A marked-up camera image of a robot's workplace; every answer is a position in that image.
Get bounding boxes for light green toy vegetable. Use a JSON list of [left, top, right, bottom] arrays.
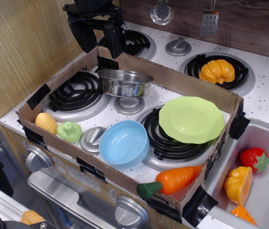
[[56, 122, 82, 143]]

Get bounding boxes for grey sink basin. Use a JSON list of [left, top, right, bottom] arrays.
[[198, 119, 269, 229]]

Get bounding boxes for silver oven door handle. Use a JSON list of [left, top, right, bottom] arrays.
[[28, 171, 114, 229]]

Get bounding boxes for silver oven knob left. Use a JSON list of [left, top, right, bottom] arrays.
[[25, 145, 54, 173]]

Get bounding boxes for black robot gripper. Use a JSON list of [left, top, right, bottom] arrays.
[[63, 0, 127, 59]]

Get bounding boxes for small steel pot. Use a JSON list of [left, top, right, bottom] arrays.
[[97, 69, 154, 98]]

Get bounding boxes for silver knob back centre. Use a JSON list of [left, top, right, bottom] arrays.
[[165, 37, 192, 57]]

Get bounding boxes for front left black burner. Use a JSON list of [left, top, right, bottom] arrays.
[[42, 70, 110, 123]]

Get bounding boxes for light blue plastic bowl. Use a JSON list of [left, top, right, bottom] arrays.
[[99, 120, 150, 169]]

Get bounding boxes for orange pumpkin half in sink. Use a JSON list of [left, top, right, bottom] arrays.
[[224, 166, 253, 205]]

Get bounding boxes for front right black burner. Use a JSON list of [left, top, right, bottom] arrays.
[[136, 105, 217, 172]]

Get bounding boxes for silver knob under pot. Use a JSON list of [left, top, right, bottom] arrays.
[[115, 97, 145, 115]]

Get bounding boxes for silver oven knob right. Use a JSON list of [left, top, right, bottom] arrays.
[[115, 196, 150, 229]]

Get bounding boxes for light green plastic plate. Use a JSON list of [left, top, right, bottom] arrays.
[[159, 96, 226, 144]]

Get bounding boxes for back left black burner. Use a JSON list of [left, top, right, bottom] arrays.
[[97, 29, 157, 61]]

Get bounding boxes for yellow toy corn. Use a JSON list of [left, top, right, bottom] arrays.
[[35, 113, 58, 135]]

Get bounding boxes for orange toy piece in sink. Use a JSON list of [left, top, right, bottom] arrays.
[[230, 205, 257, 225]]

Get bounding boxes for orange toy pumpkin half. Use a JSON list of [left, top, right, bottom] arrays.
[[199, 59, 236, 84]]

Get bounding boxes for black burner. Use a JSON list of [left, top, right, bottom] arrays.
[[42, 70, 110, 123], [136, 105, 217, 172], [179, 52, 256, 97], [97, 29, 157, 61]]

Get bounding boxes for silver knob near bowl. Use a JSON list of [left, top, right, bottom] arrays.
[[80, 126, 107, 155]]

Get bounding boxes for silver oven knob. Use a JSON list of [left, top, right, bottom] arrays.
[[25, 145, 54, 173], [115, 196, 150, 229]]

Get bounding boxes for back right black burner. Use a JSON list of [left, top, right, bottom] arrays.
[[179, 52, 256, 97]]

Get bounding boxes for hanging silver spatula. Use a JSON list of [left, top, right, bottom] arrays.
[[200, 0, 219, 36]]

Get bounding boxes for orange toy bottom left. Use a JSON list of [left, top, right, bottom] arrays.
[[20, 210, 44, 225]]

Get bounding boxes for orange toy carrot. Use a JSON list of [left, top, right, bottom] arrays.
[[136, 166, 203, 199]]

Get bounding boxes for hanging silver ladle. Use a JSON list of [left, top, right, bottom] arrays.
[[150, 0, 174, 26]]

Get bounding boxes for red toy strawberry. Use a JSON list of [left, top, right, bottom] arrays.
[[239, 147, 269, 173]]

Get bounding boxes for brown cardboard fence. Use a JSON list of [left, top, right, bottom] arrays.
[[15, 45, 251, 228]]

